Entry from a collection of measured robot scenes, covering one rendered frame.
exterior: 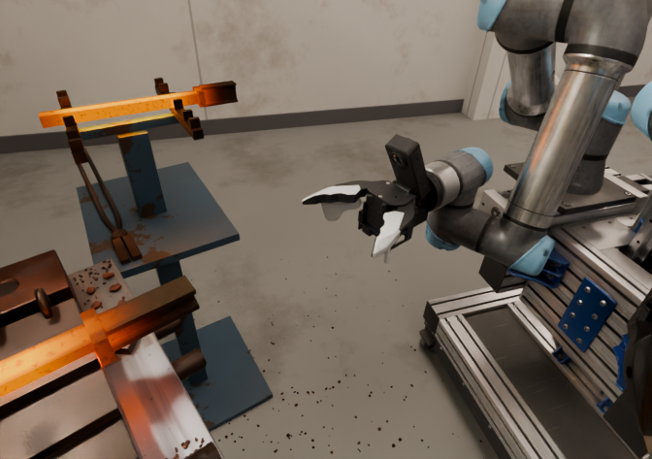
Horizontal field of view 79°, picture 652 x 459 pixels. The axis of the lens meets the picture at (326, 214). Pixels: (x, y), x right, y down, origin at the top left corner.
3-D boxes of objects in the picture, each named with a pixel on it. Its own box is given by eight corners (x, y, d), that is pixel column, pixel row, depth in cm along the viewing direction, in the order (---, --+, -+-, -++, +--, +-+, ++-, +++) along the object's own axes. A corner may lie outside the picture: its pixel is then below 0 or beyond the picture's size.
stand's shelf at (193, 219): (189, 167, 121) (188, 161, 120) (240, 240, 94) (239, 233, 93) (78, 193, 108) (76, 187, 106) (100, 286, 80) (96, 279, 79)
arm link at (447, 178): (464, 172, 64) (424, 152, 69) (446, 180, 62) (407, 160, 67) (454, 210, 68) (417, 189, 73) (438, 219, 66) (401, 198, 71)
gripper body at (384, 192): (387, 253, 60) (437, 225, 67) (395, 207, 55) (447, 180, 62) (353, 229, 65) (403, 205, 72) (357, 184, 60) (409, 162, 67)
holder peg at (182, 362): (199, 355, 53) (196, 343, 52) (209, 370, 52) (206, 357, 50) (170, 372, 51) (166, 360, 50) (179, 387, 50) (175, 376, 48)
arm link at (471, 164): (489, 194, 75) (503, 152, 70) (454, 214, 69) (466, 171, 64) (454, 177, 79) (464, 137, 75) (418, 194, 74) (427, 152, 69)
